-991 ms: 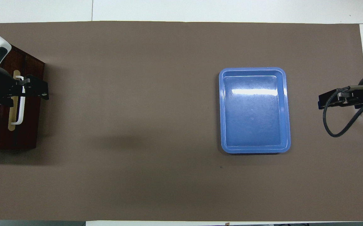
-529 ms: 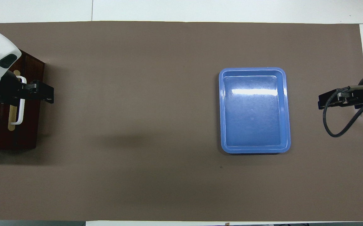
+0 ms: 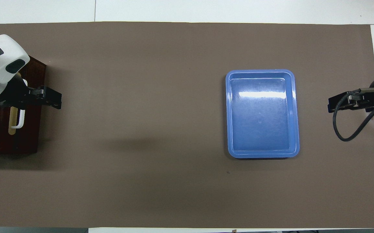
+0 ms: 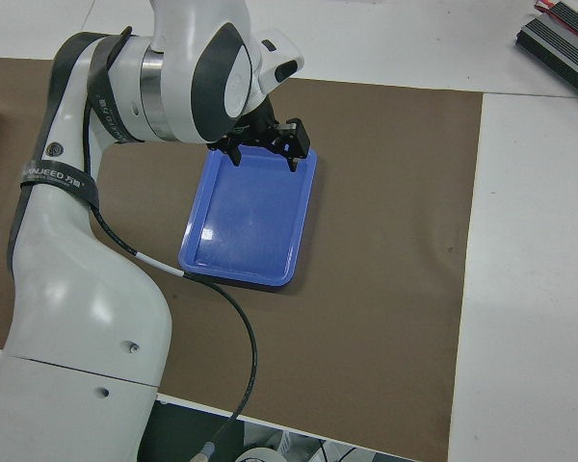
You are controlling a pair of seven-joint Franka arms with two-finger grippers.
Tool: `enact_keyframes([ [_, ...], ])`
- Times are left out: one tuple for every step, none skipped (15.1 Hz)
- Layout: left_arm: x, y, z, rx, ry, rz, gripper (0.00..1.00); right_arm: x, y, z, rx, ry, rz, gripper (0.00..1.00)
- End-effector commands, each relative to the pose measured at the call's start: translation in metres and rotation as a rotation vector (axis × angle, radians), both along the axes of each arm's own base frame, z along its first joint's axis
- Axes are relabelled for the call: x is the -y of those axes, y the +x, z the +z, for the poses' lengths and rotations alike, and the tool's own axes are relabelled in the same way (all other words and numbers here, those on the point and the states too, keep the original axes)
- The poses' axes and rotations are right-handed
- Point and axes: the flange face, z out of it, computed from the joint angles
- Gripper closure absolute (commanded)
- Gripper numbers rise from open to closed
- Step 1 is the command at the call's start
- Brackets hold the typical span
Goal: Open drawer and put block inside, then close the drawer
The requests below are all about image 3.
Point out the blue plastic tray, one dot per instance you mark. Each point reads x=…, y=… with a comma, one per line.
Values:
x=261, y=123

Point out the brown table mat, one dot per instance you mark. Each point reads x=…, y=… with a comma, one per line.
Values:
x=161, y=145

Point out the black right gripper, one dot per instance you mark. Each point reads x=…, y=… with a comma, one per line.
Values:
x=364, y=103

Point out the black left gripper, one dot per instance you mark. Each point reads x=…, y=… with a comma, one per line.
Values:
x=17, y=95

